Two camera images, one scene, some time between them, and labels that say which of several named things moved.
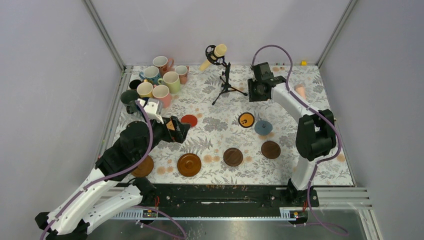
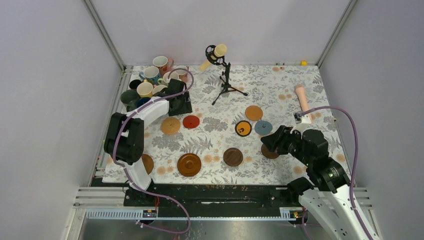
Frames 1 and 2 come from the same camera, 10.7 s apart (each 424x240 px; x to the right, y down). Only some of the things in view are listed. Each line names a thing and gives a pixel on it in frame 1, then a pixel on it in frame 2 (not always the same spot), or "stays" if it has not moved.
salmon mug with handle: x=163 y=63 stays
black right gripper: x=252 y=97 to x=279 y=138
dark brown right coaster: x=270 y=149 stays
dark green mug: x=128 y=97 stays
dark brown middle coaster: x=233 y=157 stays
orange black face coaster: x=246 y=120 to x=243 y=128
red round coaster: x=190 y=119 stays
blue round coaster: x=263 y=127 stays
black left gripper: x=179 y=134 to x=185 y=108
